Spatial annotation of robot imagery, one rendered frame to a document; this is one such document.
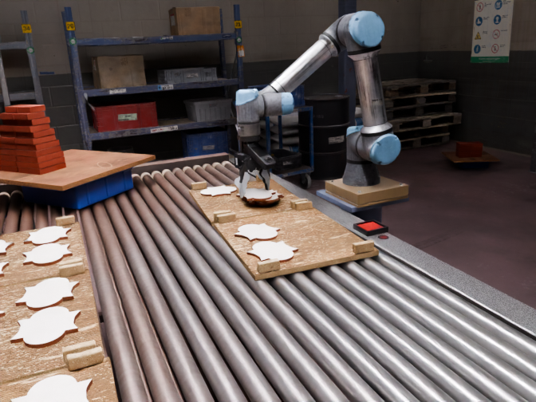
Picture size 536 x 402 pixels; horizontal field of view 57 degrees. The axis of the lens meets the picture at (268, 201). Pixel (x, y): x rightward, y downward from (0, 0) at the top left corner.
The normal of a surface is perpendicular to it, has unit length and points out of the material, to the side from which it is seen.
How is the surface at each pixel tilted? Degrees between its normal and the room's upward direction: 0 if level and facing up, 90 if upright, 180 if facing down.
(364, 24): 82
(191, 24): 89
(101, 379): 0
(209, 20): 87
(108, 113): 90
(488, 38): 90
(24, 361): 0
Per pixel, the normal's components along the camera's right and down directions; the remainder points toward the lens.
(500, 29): -0.91, 0.17
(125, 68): 0.59, 0.25
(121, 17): 0.41, 0.26
